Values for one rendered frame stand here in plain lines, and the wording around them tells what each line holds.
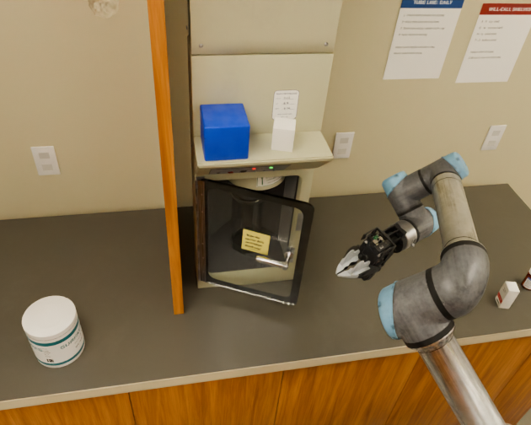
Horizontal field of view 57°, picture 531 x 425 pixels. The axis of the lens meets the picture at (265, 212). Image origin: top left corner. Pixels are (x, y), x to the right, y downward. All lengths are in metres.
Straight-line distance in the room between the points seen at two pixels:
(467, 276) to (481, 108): 1.08
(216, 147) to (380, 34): 0.80
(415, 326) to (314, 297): 0.56
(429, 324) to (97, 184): 1.23
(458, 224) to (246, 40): 0.62
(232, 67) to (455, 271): 0.64
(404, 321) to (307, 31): 0.65
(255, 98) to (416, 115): 0.89
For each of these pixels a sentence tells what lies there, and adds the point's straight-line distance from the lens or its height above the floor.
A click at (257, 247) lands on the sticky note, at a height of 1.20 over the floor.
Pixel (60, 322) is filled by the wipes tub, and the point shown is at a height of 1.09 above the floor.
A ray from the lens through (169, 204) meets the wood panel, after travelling 1.21.
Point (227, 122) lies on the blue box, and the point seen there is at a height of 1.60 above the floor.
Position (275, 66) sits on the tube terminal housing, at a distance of 1.14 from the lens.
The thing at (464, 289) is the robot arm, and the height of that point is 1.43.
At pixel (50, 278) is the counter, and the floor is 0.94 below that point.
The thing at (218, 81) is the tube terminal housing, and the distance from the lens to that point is 1.14.
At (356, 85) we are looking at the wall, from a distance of 1.75.
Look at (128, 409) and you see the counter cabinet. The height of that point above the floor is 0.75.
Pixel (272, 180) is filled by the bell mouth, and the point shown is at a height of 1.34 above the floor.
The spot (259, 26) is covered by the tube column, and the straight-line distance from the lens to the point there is 1.10.
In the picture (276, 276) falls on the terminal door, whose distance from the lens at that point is 1.41.
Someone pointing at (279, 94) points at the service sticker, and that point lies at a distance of 1.18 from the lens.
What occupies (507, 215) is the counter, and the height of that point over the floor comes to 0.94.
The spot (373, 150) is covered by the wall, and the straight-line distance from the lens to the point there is 1.94.
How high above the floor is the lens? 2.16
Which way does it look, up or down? 42 degrees down
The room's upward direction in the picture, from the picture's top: 5 degrees clockwise
